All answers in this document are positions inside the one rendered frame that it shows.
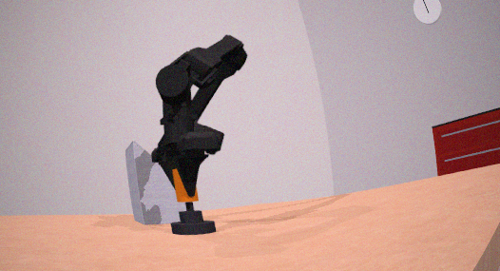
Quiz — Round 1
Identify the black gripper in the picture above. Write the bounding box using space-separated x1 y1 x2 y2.
151 107 220 197

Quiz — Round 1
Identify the orange knob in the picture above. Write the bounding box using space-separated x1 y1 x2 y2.
172 168 199 203

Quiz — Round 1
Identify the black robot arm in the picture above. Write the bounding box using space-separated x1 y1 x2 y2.
156 35 247 155

